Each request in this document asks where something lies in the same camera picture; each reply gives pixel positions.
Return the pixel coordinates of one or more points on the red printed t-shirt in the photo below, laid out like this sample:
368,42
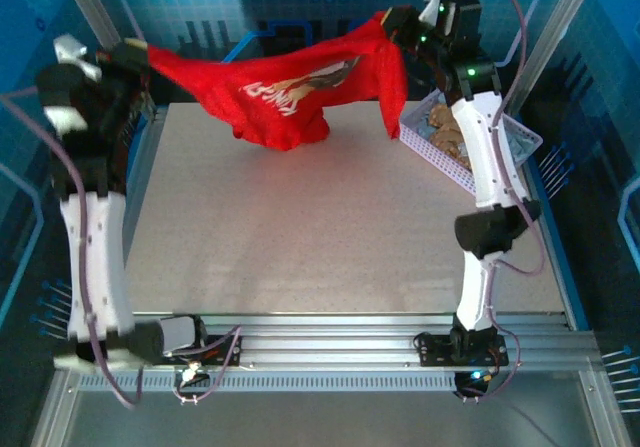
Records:
300,97

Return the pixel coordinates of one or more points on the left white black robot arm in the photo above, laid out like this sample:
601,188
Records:
92,267

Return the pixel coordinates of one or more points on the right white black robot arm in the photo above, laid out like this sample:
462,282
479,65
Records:
480,137

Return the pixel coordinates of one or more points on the tan t-shirt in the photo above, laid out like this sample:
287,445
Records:
445,137

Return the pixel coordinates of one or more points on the lavender plastic basket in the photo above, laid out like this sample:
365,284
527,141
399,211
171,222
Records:
430,154

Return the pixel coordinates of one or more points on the grey-blue t-shirt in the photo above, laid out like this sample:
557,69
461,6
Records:
520,147

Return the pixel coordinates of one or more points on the aluminium frame post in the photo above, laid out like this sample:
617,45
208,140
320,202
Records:
95,12
550,32

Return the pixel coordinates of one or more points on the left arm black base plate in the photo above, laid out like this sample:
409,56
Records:
220,349

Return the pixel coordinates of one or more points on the aluminium frame rail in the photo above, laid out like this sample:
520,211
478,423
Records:
325,339

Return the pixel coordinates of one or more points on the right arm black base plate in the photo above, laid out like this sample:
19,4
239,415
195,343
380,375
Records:
435,349

